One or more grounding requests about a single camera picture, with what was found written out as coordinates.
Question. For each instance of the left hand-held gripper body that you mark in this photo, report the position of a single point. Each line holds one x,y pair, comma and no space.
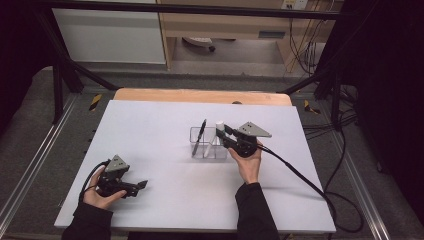
115,175

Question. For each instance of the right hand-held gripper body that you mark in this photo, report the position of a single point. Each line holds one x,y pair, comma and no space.
246,141

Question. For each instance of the white green glue stick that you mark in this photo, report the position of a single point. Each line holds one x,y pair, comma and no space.
219,126

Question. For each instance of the clear plastic organizer box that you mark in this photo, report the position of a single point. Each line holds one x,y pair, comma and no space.
208,146

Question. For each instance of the white pen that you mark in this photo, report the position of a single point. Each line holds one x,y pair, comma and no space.
208,148

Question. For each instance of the black pen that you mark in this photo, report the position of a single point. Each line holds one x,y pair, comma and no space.
199,138

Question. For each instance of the person's right hand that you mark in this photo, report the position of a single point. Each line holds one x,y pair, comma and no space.
248,166

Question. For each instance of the person's left hand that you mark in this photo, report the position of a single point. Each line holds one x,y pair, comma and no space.
96,198

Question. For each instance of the wooden table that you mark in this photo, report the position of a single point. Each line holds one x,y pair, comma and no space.
200,96

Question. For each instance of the yellow black tape strip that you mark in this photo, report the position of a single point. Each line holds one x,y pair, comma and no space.
310,107
95,102

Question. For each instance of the grey chair base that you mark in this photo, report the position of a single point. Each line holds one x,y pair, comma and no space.
199,42

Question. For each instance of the black metal stand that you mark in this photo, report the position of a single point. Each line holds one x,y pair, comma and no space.
63,73
328,83

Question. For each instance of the wooden desk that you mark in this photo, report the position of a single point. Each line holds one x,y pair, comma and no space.
226,23

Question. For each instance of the white power outlet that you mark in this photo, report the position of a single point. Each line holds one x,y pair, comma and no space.
295,4

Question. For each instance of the white cabinet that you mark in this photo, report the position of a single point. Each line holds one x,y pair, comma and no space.
110,33

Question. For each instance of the black curtain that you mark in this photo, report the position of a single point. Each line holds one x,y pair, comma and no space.
20,60
390,100

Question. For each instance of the aluminium floor rail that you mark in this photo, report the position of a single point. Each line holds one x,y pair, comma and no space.
36,160
360,186

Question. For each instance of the black metal frame bar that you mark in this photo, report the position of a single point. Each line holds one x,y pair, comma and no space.
200,10

